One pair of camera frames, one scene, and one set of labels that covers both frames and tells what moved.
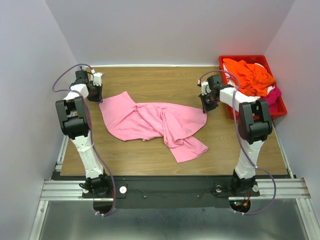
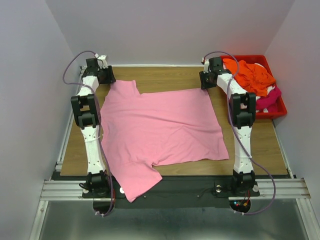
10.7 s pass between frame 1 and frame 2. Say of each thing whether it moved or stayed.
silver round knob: stayed
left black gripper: moved
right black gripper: moved
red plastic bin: stayed
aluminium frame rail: stayed
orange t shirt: stayed
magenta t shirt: stayed
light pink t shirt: moved
